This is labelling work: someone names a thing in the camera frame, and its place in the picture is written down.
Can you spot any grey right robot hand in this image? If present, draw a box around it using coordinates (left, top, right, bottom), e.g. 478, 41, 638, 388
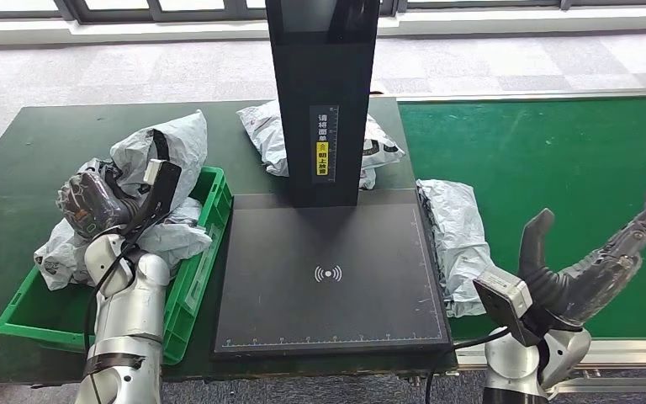
516, 177, 646, 330

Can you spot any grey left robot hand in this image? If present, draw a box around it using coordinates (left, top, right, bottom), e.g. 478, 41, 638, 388
56, 169, 135, 242

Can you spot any grey parcel bag red print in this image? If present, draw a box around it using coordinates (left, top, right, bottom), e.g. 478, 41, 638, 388
33, 198, 214, 292

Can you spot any large grey parcel bag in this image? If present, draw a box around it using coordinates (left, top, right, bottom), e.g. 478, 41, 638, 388
77, 109, 209, 224

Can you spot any narrow grey parcel bag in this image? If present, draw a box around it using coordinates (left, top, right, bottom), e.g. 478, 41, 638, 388
416, 178, 502, 319

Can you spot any green conveyor belt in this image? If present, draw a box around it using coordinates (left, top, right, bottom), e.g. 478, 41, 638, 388
398, 97, 646, 340

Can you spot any grey parcel bag black print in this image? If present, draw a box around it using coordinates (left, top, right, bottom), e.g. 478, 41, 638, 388
236, 100, 406, 191

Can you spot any black inbound scanner machine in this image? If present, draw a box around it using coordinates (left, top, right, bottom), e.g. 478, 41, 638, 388
211, 0, 453, 359

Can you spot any green plastic crate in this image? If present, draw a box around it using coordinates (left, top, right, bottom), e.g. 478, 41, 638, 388
0, 166, 234, 366

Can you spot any white window sill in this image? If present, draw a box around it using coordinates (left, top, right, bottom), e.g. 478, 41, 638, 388
0, 9, 646, 45

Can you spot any black yellow warning label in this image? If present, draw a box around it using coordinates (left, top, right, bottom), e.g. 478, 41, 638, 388
309, 104, 340, 184

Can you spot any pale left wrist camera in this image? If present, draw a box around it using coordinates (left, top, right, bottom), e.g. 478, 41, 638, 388
133, 158, 183, 236

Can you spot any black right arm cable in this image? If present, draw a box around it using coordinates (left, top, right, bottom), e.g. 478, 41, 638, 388
423, 327, 511, 404

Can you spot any dark window frame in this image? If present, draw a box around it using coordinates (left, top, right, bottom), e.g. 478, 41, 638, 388
0, 0, 646, 24

